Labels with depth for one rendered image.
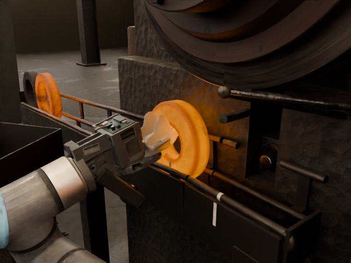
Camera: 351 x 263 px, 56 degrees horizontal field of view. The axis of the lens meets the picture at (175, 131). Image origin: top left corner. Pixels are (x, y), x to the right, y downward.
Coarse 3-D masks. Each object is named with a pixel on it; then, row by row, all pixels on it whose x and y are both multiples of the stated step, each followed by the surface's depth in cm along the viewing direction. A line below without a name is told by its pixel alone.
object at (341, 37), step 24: (336, 24) 31; (168, 48) 52; (288, 48) 36; (312, 48) 34; (336, 48) 32; (192, 72) 49; (216, 72) 45; (240, 72) 42; (264, 72) 39; (288, 72) 36; (312, 72) 34
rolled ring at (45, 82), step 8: (40, 80) 117; (48, 80) 113; (40, 88) 122; (48, 88) 112; (56, 88) 113; (40, 96) 124; (48, 96) 113; (56, 96) 112; (40, 104) 124; (48, 104) 125; (56, 104) 113; (48, 112) 123; (56, 112) 114
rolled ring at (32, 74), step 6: (30, 72) 129; (36, 72) 130; (24, 78) 135; (30, 78) 128; (24, 84) 137; (30, 84) 137; (24, 90) 139; (30, 90) 139; (30, 96) 139; (30, 102) 138; (36, 102) 128
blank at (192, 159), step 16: (160, 112) 64; (176, 112) 60; (192, 112) 59; (176, 128) 60; (192, 128) 57; (192, 144) 58; (208, 144) 58; (160, 160) 66; (176, 160) 62; (192, 160) 58; (192, 176) 60
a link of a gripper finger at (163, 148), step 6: (162, 144) 58; (168, 144) 59; (150, 150) 57; (156, 150) 57; (162, 150) 57; (144, 156) 55; (150, 156) 55; (156, 156) 56; (162, 156) 57; (144, 162) 55; (150, 162) 56; (144, 168) 55
